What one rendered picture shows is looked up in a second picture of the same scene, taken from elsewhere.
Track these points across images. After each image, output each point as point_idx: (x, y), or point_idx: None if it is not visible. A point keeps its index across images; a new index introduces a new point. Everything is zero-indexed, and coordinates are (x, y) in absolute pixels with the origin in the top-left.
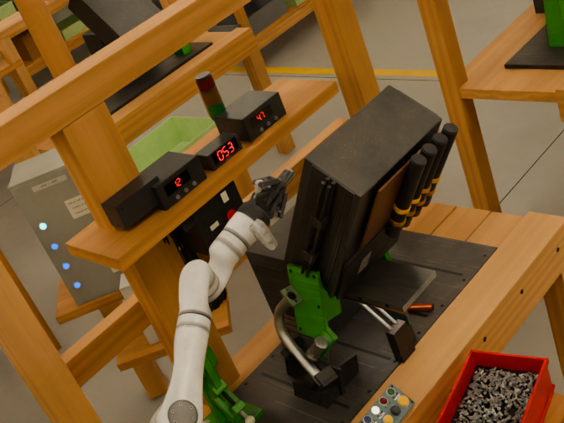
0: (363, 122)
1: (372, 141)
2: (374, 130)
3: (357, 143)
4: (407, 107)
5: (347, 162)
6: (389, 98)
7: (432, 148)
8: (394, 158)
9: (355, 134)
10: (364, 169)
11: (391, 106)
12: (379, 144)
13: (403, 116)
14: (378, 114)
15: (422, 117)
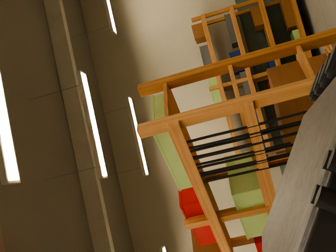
0: (272, 228)
1: (294, 176)
2: (285, 193)
3: (287, 203)
4: (283, 176)
5: (303, 185)
6: (269, 218)
7: (324, 63)
8: (322, 97)
9: (277, 226)
10: (324, 120)
11: (275, 203)
12: (301, 154)
13: (287, 169)
14: (274, 213)
15: (296, 139)
